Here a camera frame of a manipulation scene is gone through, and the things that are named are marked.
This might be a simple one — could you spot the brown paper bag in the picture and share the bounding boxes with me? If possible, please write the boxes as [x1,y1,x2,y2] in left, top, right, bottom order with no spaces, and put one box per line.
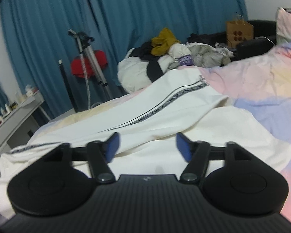
[226,14,254,48]

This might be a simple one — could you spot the black bag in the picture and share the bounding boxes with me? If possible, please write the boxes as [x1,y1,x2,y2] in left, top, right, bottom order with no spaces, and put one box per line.
[236,37,275,62]

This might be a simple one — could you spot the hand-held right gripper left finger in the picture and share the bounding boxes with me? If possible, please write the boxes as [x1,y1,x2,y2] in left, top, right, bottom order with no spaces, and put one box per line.
[36,132,121,184]

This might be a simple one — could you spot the black headboard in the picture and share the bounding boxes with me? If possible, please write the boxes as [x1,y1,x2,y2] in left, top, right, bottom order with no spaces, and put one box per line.
[247,19,277,44]

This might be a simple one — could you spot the pastel bed quilt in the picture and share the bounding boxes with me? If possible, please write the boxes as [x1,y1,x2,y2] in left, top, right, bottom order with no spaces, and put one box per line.
[0,40,291,226]

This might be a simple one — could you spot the red cloth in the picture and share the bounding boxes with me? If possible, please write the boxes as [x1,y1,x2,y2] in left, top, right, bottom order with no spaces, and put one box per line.
[71,50,108,78]

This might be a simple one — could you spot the black garment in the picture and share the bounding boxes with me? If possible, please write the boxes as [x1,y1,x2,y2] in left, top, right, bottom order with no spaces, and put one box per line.
[186,32,227,45]

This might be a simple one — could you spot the grey white garment purple label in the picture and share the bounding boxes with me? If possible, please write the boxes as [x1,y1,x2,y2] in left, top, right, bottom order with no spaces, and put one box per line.
[168,42,234,69]

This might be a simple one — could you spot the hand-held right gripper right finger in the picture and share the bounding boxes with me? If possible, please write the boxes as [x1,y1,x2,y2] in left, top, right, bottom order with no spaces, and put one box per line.
[176,132,260,184]

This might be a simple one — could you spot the white dressing table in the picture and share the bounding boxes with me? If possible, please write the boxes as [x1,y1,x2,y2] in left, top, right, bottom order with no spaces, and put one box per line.
[0,90,52,162]

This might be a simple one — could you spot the mustard yellow garment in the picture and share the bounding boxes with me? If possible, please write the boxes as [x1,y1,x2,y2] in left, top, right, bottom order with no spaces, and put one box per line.
[151,28,181,56]

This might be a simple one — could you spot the white and black jacket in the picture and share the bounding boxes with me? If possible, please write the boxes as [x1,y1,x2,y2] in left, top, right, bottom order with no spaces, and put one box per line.
[118,41,175,94]

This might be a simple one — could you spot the white striped pants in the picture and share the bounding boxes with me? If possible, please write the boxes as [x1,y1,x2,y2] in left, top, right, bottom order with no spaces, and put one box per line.
[0,67,291,220]

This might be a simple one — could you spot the blue curtain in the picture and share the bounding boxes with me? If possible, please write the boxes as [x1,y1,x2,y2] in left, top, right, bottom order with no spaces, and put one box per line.
[84,0,248,89]
[0,0,101,120]

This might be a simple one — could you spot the pastel pillow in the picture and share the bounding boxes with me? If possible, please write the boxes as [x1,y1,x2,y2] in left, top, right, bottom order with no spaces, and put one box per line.
[276,7,291,45]

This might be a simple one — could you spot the garment steamer stand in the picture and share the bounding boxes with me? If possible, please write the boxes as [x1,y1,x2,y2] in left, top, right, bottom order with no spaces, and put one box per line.
[68,29,113,107]

